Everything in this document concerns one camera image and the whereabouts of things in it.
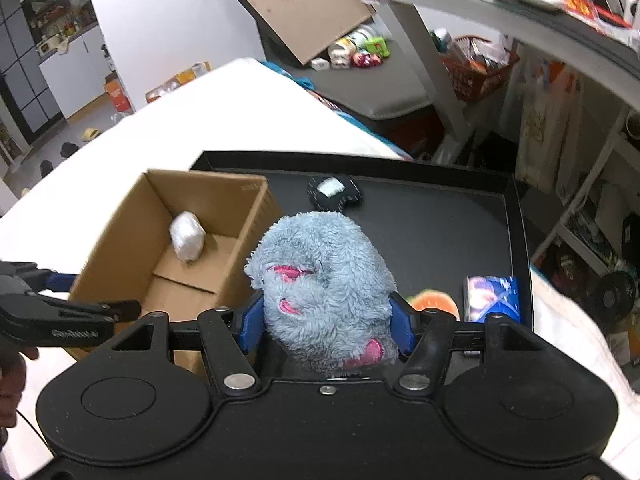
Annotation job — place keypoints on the cardboard box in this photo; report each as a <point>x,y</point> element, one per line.
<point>125,240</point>

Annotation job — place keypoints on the white adapter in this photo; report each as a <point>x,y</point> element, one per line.
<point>320,64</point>

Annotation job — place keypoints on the black round weight plate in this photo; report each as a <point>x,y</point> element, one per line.
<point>616,294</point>

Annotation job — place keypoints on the grey plush toy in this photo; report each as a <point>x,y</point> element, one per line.
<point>320,280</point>

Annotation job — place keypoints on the white cabinet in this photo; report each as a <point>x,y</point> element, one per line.
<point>75,75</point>

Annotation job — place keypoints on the red basket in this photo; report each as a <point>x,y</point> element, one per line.
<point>475,82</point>

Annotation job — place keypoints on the brown board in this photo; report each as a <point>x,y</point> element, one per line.
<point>295,5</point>

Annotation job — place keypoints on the cream tote bag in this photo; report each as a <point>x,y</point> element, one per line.
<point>542,125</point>

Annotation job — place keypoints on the green toy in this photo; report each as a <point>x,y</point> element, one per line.
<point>381,49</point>

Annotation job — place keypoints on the black pouch with white label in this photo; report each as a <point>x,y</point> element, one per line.
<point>345,195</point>

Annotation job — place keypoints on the white can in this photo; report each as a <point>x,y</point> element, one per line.
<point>342,50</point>

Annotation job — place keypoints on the black tray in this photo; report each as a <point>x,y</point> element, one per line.
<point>430,240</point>

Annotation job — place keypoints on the white storage rack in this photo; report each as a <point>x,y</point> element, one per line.
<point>575,210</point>

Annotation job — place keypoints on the pink toy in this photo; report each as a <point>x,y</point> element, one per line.
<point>367,60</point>

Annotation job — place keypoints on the orange and yellow carton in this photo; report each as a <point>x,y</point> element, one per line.
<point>185,77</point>

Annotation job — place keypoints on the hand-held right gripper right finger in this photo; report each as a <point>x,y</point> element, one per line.
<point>402,327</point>

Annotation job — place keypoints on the person's left hand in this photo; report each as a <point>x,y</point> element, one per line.
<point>12,385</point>

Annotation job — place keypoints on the red-orange carton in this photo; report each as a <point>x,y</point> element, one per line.
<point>117,95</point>

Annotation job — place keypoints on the blue printed packet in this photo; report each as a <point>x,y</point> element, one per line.
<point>492,292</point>

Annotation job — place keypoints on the orange soft toy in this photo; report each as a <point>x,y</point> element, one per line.
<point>435,302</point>

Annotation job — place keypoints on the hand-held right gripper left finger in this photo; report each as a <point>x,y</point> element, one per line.
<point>249,327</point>

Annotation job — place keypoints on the black slipper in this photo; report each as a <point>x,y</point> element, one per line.
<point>70,149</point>
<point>46,166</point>

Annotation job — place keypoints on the white desk with black mat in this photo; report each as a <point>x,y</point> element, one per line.
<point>450,5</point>

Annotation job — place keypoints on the white wrapped bundle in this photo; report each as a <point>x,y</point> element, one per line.
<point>187,235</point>

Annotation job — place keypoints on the dark glass cabinet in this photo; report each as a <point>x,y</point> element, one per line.
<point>25,75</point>

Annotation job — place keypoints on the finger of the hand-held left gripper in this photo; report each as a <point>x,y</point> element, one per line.
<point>122,310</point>
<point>62,280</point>

